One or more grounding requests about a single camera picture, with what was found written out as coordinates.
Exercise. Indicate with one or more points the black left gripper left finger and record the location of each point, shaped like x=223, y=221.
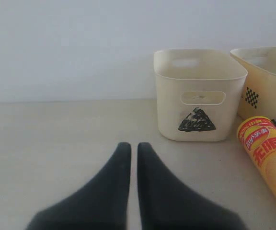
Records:
x=101, y=204

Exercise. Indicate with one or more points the cream bin with triangle mark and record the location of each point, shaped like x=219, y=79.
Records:
x=198, y=93

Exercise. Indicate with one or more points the yellow chips can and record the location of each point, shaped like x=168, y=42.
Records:
x=258, y=136

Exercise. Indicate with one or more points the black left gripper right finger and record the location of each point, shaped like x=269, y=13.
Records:
x=166, y=203

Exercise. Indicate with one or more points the cream bin with square mark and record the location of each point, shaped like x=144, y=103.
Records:
x=259, y=92

